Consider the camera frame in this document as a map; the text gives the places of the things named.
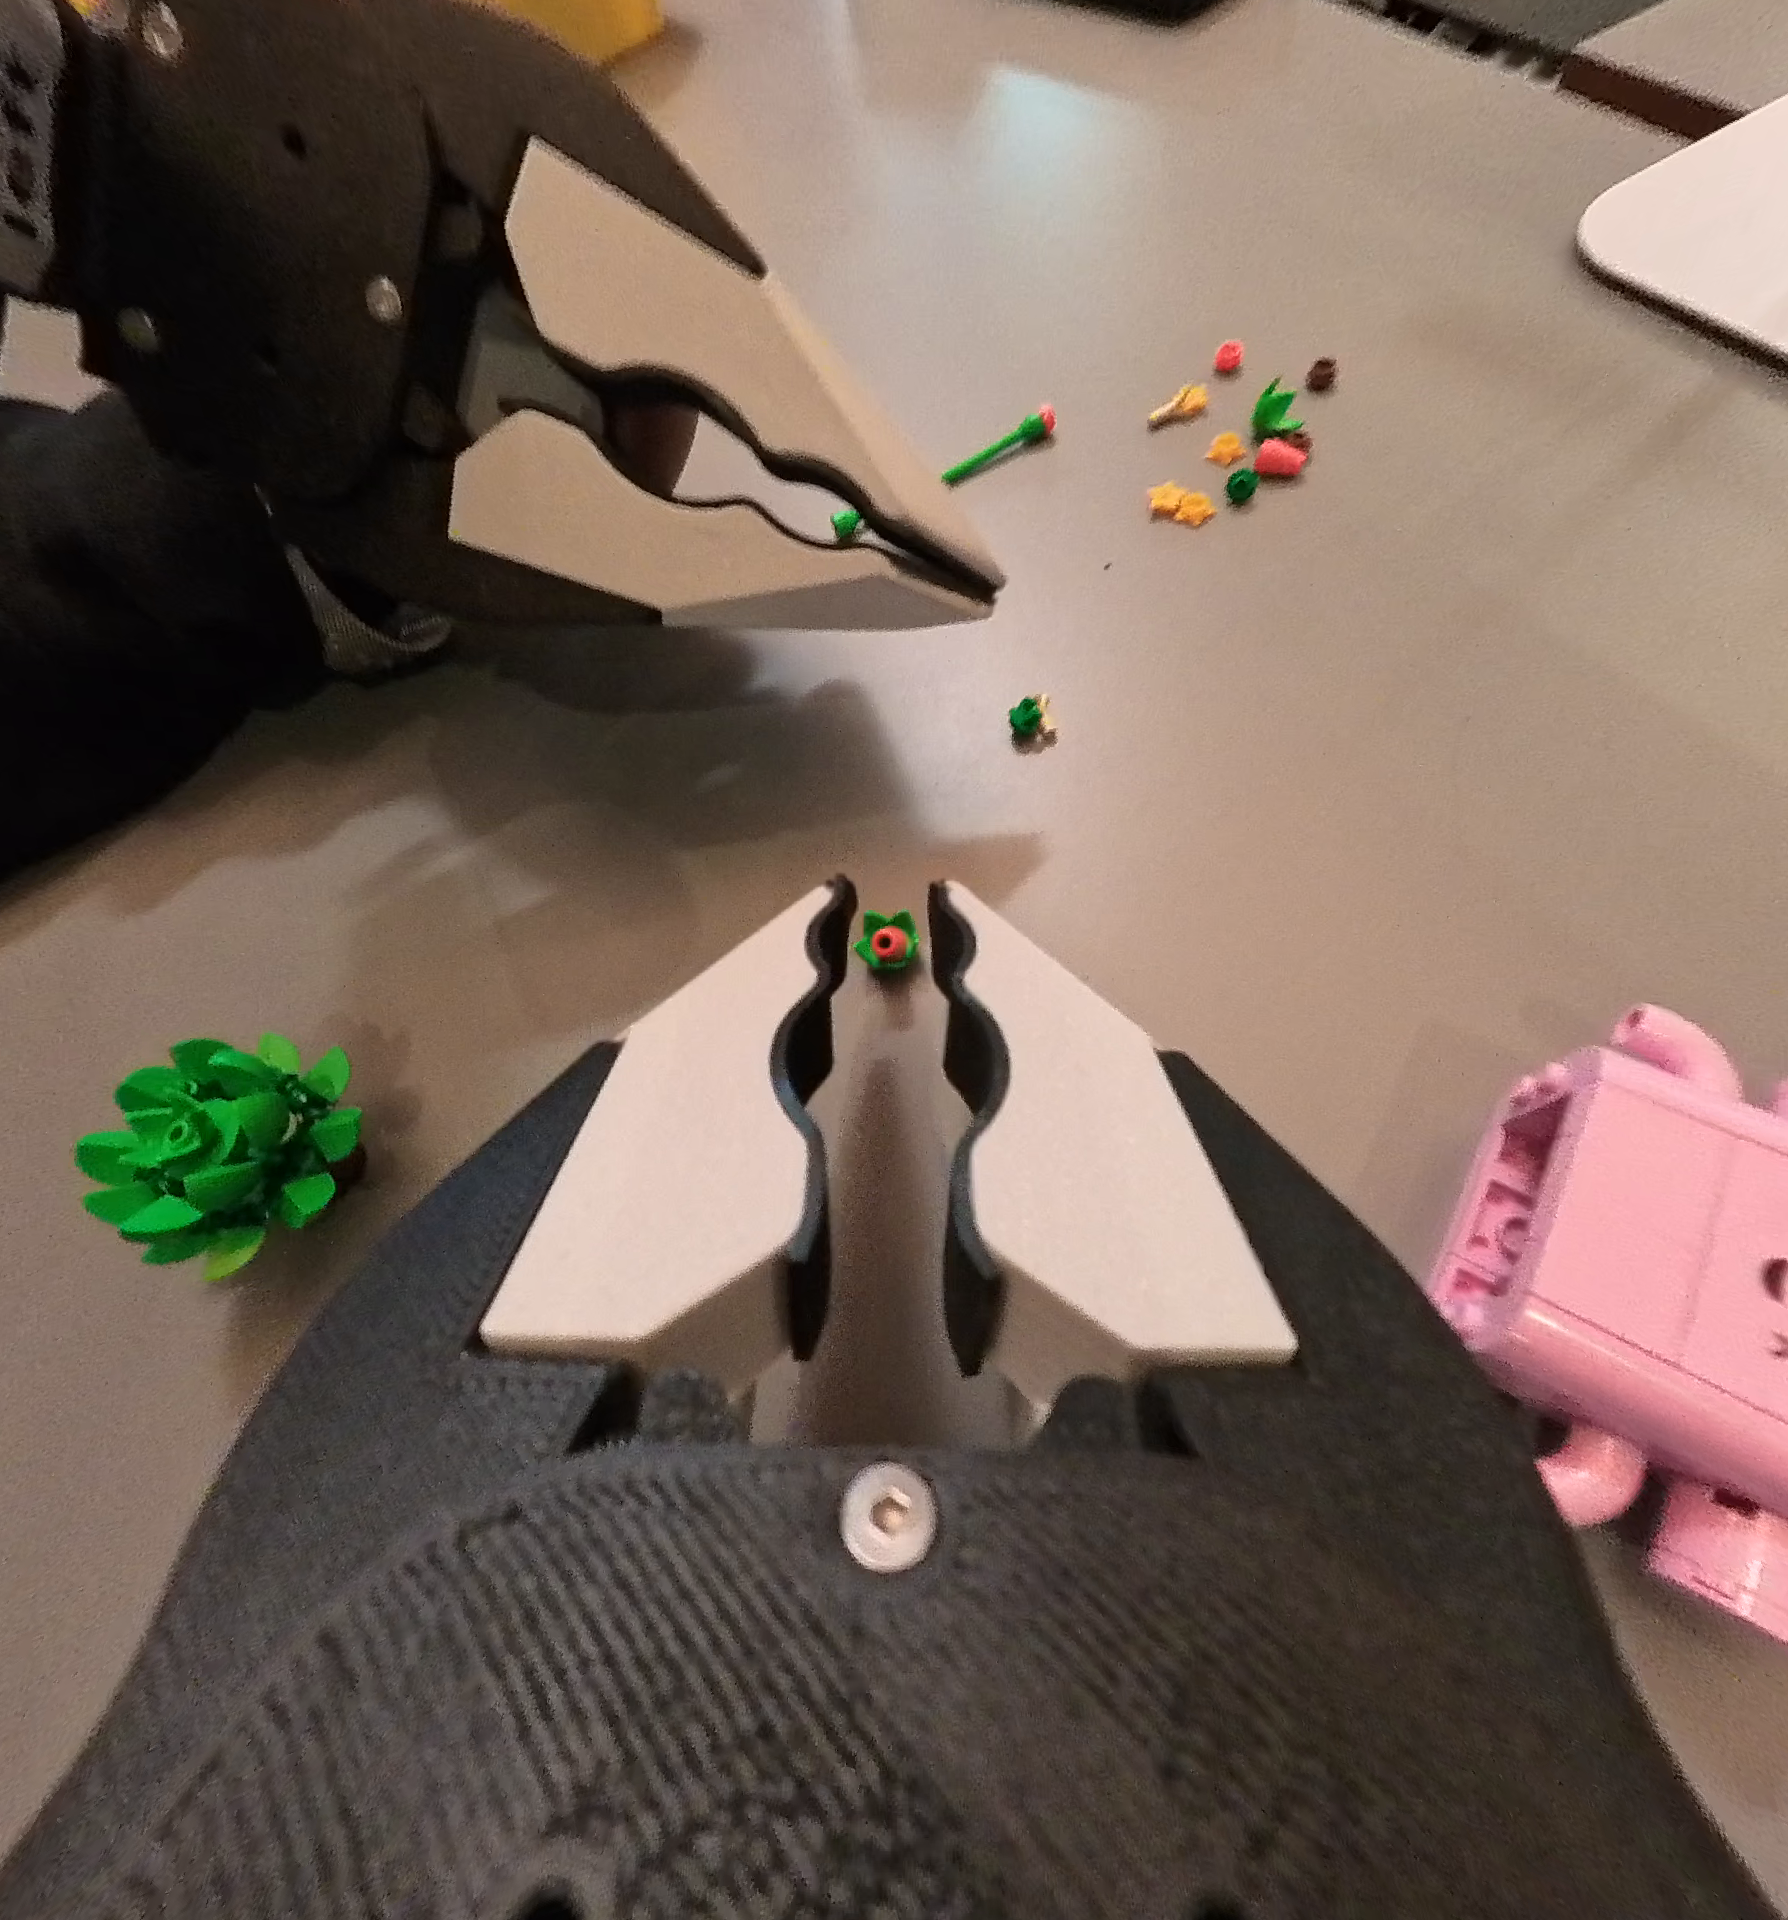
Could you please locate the person's left forearm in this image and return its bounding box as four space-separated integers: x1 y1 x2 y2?
0 276 462 919

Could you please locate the pink toy toaster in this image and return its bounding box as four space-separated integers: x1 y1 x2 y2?
1422 1002 1788 1668

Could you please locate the green toy plant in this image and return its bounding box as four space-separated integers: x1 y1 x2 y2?
71 1034 374 1287

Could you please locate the white book stand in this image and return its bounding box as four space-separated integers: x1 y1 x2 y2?
1576 59 1788 401

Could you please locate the green toy stem red tip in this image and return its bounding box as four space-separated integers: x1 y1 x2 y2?
832 395 1061 541

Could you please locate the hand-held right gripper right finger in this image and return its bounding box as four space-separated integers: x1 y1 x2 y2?
926 880 1304 1383

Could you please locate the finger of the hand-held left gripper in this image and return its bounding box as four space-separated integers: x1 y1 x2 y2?
444 405 997 634
499 135 1006 597

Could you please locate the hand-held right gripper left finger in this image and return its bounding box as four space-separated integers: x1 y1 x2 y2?
474 874 856 1374

